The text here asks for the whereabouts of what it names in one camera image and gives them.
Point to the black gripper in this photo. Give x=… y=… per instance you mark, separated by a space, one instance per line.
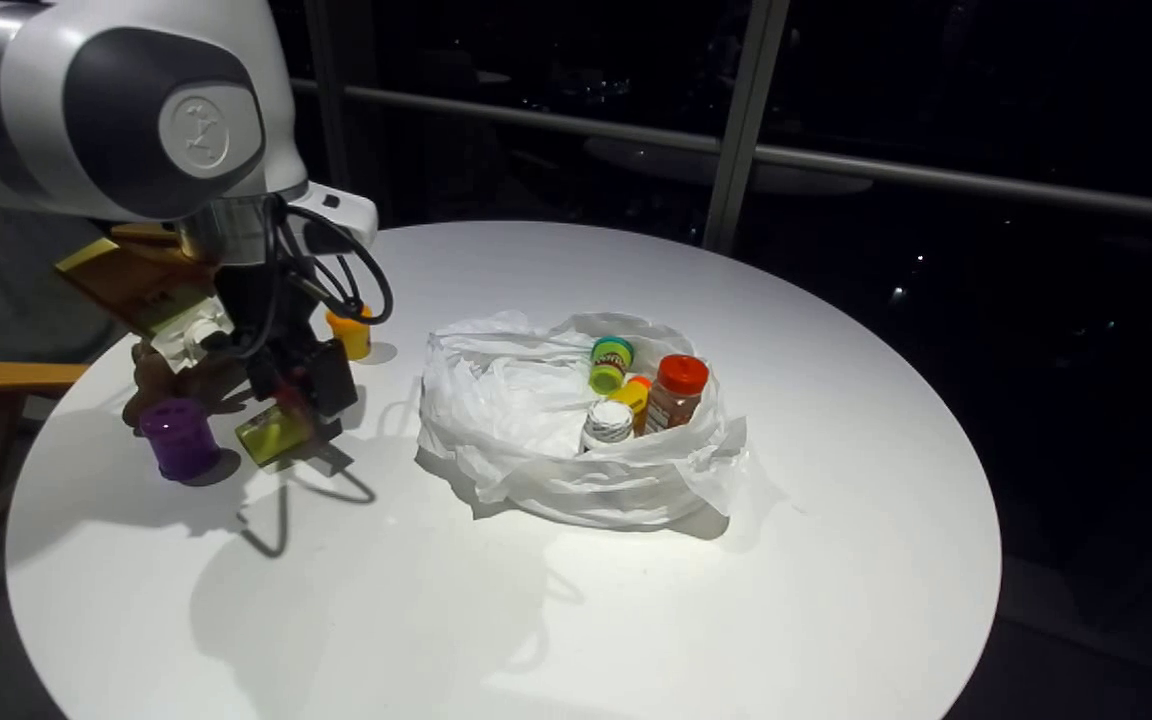
x=278 y=345

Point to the pink lid dough tub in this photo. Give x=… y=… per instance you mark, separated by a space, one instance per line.
x=273 y=433

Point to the purple dough tub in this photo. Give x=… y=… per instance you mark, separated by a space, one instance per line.
x=182 y=440

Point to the teal lid green dough tub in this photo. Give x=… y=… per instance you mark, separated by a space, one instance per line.
x=611 y=362

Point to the red lid spice bottle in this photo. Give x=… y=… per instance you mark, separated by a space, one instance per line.
x=677 y=389

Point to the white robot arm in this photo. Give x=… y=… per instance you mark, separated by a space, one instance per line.
x=177 y=113

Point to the white plastic bag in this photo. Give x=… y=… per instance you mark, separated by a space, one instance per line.
x=505 y=416

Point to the orange lid yellow dough tub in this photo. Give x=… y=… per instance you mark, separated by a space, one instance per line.
x=353 y=333

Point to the brown plush moose toy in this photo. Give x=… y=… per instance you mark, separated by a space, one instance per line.
x=158 y=381

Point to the window frame railing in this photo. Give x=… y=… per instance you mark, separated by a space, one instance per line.
x=732 y=118

